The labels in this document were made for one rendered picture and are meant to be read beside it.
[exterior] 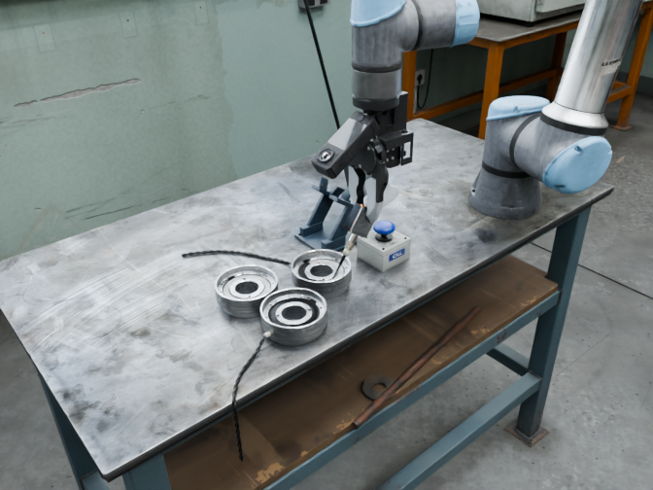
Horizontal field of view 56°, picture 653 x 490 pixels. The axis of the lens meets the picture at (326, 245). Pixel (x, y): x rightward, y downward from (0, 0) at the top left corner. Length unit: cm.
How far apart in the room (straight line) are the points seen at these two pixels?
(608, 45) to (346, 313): 62
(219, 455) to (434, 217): 63
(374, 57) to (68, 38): 169
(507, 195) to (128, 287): 76
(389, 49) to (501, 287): 81
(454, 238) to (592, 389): 106
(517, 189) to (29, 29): 173
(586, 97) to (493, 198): 29
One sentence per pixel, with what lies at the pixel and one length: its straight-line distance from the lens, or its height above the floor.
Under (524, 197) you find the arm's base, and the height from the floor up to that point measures 84.
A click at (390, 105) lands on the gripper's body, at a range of 94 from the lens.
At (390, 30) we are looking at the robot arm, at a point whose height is 123.
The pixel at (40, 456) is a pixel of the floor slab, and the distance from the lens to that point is 204.
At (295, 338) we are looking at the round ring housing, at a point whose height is 82.
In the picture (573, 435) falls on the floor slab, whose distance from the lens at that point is 202.
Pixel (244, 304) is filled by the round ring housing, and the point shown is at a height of 83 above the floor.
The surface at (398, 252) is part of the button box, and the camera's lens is 113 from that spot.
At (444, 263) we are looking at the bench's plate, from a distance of 116.
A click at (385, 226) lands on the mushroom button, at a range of 112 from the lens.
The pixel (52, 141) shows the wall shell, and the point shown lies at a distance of 252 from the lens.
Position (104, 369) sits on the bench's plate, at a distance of 99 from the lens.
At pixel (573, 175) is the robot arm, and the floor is 96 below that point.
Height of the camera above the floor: 143
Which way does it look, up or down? 32 degrees down
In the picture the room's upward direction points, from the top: 1 degrees counter-clockwise
